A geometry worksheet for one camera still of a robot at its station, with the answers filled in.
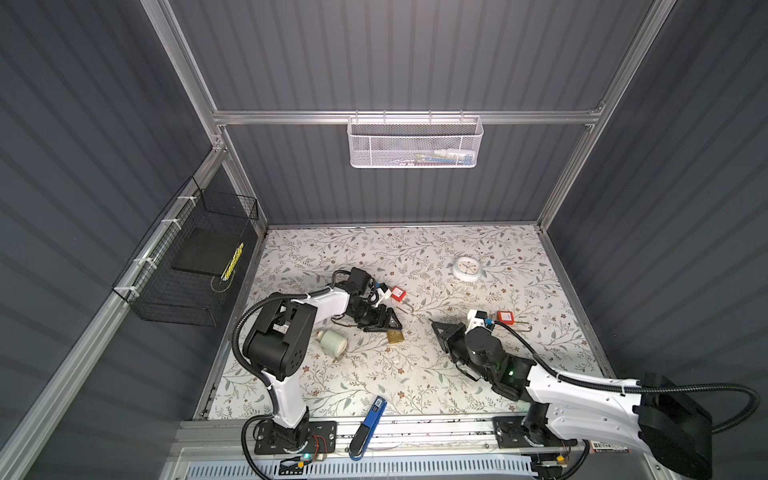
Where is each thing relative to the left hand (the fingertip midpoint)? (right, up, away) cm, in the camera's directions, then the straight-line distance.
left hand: (394, 328), depth 90 cm
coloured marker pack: (+51, -24, -19) cm, 59 cm away
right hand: (+10, +4, -12) cm, 16 cm away
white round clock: (+26, +17, +14) cm, 34 cm away
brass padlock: (0, -2, 0) cm, 3 cm away
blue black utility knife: (-7, -19, -19) cm, 28 cm away
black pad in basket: (-48, +24, -15) cm, 55 cm away
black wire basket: (-51, +19, -19) cm, 57 cm away
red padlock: (+2, +10, +9) cm, 13 cm away
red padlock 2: (+36, +3, +3) cm, 36 cm away
